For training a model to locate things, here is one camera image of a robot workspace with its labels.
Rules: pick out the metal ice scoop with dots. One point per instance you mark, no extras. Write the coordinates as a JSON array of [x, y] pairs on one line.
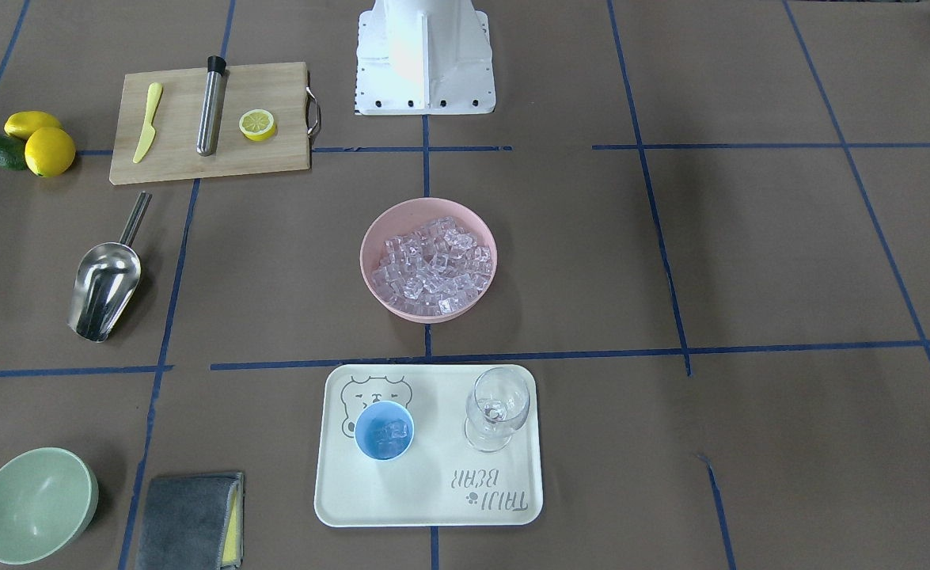
[[106, 279]]

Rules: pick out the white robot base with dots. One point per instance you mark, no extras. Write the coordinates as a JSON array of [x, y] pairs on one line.
[[424, 58]]

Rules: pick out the pink bowl of ice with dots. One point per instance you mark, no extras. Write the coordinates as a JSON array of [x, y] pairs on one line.
[[428, 260]]

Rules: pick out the blue plastic cup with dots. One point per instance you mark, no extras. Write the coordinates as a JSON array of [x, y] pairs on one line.
[[385, 431]]

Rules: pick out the clear wine glass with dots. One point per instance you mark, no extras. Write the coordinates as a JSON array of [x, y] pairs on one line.
[[498, 405]]

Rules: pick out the cream serving tray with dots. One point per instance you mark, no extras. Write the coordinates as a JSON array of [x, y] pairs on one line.
[[441, 479]]

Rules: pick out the half lemon slice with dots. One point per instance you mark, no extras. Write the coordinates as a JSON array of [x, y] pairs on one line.
[[257, 125]]

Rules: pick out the metal muddler black cap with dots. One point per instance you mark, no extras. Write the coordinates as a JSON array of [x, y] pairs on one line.
[[212, 106]]

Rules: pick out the grey folded cloth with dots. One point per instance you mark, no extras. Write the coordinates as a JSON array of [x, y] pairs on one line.
[[193, 522]]

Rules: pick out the yellow plastic knife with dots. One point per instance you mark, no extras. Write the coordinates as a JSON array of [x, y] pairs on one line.
[[148, 130]]

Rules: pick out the yellow lemon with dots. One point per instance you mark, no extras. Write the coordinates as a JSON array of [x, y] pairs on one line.
[[22, 125], [49, 152]]

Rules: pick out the green lime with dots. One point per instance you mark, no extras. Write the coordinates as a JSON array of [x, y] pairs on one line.
[[12, 153]]

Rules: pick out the green bowl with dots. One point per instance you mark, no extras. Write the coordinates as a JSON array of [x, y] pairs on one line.
[[48, 497]]

